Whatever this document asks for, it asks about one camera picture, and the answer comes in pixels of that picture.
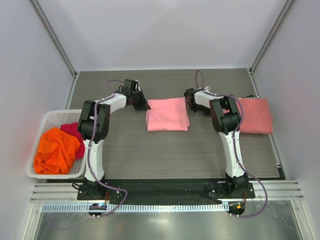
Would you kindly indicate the right aluminium frame post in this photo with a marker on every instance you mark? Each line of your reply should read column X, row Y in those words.
column 281, row 17

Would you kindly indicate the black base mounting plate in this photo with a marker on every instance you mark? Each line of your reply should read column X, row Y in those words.
column 177, row 191

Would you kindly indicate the light pink t shirt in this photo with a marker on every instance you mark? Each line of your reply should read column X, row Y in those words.
column 167, row 115

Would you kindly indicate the left aluminium frame post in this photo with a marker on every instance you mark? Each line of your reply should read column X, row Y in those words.
column 53, row 36

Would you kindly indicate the folded salmon t shirt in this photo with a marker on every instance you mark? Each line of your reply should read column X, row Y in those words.
column 257, row 116

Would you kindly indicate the orange t shirt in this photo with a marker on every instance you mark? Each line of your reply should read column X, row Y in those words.
column 56, row 153

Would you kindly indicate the white plastic laundry basket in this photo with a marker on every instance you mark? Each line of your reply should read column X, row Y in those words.
column 54, row 119

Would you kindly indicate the white slotted cable duct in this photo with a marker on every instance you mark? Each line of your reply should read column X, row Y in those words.
column 126, row 208

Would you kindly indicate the aluminium frame post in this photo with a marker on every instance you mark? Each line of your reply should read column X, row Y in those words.
column 53, row 36
column 281, row 17

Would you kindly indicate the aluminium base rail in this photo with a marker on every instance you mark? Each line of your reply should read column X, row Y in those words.
column 64, row 192

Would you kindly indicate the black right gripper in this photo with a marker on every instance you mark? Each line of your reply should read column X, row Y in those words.
column 208, row 113

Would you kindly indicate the folded dark striped t shirt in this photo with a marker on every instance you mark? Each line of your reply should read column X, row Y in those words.
column 252, row 97

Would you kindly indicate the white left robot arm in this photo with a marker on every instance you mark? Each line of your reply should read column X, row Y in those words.
column 93, row 126

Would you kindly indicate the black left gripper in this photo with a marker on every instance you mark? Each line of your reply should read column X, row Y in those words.
column 143, row 104

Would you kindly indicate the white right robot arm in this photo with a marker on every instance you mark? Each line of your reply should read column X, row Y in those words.
column 226, row 120

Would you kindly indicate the magenta t shirt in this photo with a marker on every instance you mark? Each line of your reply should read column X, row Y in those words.
column 72, row 129

